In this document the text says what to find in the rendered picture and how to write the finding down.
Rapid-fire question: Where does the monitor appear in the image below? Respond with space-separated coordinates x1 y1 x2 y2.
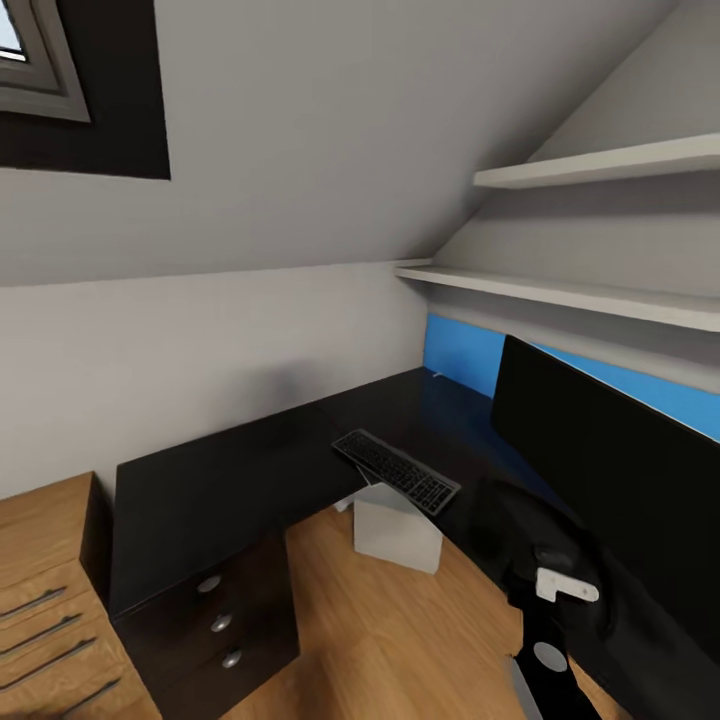
490 335 720 667

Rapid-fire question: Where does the keyboard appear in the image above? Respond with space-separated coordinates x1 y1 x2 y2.
332 428 461 515

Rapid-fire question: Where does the notebook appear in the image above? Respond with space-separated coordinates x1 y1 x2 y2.
357 466 382 487

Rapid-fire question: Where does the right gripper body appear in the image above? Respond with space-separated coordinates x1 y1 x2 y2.
509 575 581 633

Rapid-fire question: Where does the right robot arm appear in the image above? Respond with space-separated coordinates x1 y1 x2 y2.
502 560 601 720

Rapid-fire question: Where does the mouse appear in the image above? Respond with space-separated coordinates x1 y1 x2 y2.
535 547 573 572

